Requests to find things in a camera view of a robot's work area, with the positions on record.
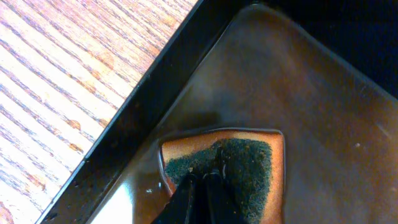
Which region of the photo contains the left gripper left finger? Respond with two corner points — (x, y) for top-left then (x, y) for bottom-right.
(151, 174), (198, 224)

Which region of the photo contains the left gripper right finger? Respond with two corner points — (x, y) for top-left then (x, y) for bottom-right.
(203, 170), (246, 224)

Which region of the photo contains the orange green sponge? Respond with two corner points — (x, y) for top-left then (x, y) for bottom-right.
(160, 128), (285, 223)

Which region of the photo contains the black rectangular water tray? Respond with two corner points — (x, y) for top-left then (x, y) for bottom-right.
(39, 1), (397, 223)

